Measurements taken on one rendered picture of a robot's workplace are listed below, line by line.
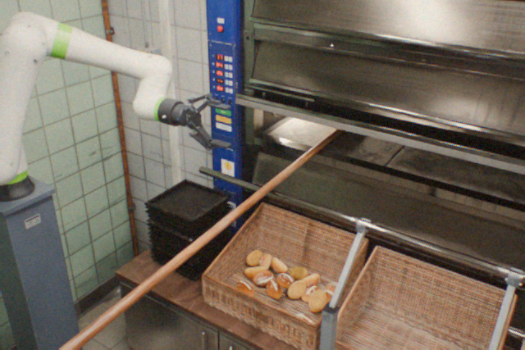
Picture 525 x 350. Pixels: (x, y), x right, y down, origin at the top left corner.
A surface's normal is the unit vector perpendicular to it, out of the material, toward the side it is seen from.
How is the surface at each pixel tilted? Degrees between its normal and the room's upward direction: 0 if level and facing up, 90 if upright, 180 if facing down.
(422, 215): 70
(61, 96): 90
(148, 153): 90
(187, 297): 0
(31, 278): 90
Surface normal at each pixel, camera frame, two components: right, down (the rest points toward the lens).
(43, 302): 0.82, 0.26
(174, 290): 0.01, -0.89
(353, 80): -0.51, 0.04
